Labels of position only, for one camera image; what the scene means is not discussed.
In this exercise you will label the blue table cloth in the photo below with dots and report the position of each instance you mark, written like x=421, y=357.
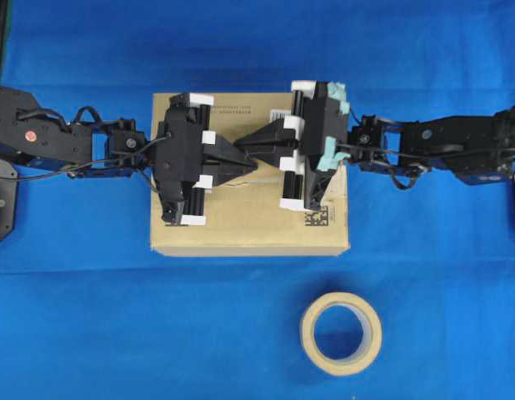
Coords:
x=89, y=311

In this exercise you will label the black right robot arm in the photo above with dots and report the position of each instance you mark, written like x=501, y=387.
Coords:
x=475, y=149

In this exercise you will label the brown cardboard box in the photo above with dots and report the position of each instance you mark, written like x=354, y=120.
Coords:
x=243, y=217

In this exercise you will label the beige masking tape roll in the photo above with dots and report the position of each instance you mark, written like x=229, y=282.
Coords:
x=341, y=333

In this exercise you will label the black mounting rail plate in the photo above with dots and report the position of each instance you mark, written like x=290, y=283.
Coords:
x=8, y=190

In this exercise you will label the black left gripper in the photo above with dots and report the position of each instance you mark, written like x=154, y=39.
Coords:
x=183, y=139

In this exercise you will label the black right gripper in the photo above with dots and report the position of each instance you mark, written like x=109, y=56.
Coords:
x=317, y=125

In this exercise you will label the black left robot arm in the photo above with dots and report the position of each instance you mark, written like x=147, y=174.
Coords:
x=86, y=147

